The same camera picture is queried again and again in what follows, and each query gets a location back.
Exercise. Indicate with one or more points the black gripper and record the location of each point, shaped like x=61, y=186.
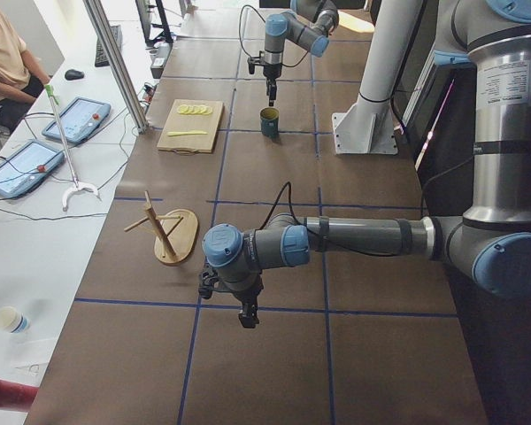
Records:
x=246, y=297
x=272, y=73

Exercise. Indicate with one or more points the teal ribbed mug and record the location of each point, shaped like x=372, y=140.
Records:
x=269, y=120

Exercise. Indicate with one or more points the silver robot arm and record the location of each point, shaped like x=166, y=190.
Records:
x=490, y=242
x=308, y=25

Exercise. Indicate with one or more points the wooden cup storage rack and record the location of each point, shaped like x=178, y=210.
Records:
x=175, y=232

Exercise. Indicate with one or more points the white paper cup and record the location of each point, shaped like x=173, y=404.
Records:
x=13, y=324

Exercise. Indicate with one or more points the bamboo cutting board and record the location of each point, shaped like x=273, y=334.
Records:
x=191, y=126

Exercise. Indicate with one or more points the black box with label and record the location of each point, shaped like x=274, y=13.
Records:
x=159, y=56

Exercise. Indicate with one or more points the far blue teach pendant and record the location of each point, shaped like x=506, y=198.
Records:
x=81, y=118

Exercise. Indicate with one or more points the blue teach pendant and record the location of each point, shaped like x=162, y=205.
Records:
x=27, y=168
x=81, y=118

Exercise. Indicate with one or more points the black computer mouse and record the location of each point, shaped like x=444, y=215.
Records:
x=73, y=75

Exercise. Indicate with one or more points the white reacher grabber tool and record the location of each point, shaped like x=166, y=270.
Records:
x=77, y=185

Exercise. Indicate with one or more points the near blue teach pendant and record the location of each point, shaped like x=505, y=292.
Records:
x=27, y=168

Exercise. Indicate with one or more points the seated person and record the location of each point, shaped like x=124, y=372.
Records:
x=22, y=78

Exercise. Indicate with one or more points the red cylinder object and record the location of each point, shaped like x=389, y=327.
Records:
x=16, y=396

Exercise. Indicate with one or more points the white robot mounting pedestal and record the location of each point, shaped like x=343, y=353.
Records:
x=367, y=127

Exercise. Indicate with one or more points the aluminium frame post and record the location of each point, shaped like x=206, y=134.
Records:
x=101, y=25

